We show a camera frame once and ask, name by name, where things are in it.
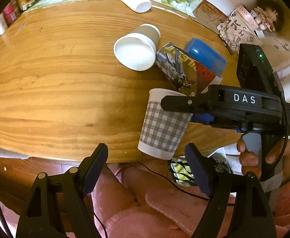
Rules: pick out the right hand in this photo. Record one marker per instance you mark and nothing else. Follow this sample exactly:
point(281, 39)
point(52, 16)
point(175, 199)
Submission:
point(249, 160)

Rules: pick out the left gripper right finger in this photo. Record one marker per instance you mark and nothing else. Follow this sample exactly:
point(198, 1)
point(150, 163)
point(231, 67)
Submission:
point(251, 216)

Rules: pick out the brown haired doll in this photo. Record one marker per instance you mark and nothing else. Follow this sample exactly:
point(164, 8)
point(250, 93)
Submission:
point(268, 16)

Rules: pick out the blue plastic cup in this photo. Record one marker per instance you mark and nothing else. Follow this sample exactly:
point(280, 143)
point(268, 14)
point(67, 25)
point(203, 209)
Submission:
point(206, 55)

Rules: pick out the pink can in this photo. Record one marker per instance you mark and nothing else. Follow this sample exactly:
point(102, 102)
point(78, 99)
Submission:
point(11, 12)

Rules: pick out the olive brown paper cup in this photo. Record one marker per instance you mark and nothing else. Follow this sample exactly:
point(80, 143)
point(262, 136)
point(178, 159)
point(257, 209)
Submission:
point(137, 50)

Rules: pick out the white plastic cup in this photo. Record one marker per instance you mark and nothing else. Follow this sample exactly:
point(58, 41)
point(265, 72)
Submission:
point(138, 6)

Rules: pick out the small white bottle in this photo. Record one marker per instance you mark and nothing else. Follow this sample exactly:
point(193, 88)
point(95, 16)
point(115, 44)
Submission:
point(3, 25)

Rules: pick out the grey checkered paper cup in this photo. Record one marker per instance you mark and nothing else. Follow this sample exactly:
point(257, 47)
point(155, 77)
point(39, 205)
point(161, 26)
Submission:
point(162, 131)

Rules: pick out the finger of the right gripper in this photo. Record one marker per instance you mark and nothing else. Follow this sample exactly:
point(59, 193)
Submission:
point(185, 104)
point(205, 119)

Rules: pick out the black pen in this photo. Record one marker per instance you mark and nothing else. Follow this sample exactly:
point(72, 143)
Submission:
point(225, 44)

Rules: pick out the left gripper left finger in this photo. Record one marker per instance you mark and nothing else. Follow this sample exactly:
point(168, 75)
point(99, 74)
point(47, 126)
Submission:
point(40, 216)

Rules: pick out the colourful printed paper cup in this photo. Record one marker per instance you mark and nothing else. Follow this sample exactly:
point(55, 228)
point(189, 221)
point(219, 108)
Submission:
point(187, 75)

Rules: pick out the pink box under doll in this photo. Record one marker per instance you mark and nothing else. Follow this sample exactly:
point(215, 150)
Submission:
point(248, 17)

